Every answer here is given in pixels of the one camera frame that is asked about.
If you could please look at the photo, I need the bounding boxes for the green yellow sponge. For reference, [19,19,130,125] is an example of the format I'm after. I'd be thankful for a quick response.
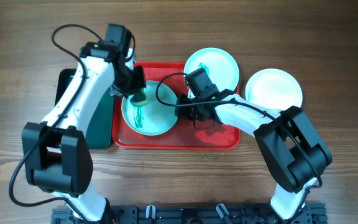
[129,88,149,107]

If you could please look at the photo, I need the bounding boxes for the white plate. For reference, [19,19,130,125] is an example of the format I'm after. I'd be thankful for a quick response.
[121,80,178,136]
[184,47,239,91]
[245,68,303,110]

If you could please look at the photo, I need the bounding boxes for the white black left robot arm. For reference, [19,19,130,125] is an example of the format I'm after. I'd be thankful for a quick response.
[20,42,145,223]

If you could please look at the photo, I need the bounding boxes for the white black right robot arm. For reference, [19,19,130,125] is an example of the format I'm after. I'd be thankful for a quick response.
[175,91,333,223]

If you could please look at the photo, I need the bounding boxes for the red plastic tray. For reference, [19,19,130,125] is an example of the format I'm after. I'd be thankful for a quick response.
[112,62,241,151]

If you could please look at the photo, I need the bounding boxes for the dark green tray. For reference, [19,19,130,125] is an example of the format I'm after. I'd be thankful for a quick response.
[55,68,115,150]

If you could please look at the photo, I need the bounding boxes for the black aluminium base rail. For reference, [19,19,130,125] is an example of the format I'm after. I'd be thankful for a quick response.
[50,202,328,224]

